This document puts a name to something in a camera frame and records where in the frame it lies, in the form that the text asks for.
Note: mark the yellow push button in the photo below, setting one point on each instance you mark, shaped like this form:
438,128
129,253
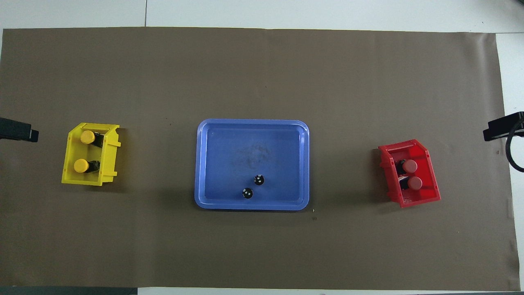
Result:
81,165
87,137

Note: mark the red push button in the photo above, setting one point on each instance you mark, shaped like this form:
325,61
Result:
410,166
415,183

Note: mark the blue plastic tray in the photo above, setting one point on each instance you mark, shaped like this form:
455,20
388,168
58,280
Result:
229,164

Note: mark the yellow plastic bin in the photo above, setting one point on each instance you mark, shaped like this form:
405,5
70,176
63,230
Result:
108,155

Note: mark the red plastic bin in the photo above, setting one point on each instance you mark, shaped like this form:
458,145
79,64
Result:
425,192

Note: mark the small black capacitor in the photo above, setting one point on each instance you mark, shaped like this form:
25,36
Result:
258,179
247,193

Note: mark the brown paper table mat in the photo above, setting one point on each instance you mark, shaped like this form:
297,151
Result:
262,61

